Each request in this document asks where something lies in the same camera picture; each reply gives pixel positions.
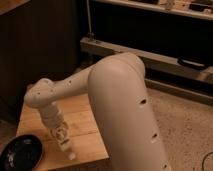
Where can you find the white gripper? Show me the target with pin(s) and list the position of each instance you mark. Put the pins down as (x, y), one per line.
(55, 121)

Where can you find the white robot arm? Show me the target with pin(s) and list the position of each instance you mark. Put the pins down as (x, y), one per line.
(118, 97)

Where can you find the dark ceramic bowl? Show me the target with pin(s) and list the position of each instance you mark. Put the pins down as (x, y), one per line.
(23, 153)

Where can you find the wooden table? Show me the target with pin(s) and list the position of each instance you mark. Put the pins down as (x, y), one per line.
(86, 140)

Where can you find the metal pole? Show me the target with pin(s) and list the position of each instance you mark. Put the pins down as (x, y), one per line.
(90, 32)

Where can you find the light wooden bench beam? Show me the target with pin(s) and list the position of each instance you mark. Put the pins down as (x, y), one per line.
(153, 61)

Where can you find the black object on beam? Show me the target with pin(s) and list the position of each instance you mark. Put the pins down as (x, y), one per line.
(192, 65)

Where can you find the background wooden shelf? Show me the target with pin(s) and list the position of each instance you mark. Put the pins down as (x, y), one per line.
(157, 8)

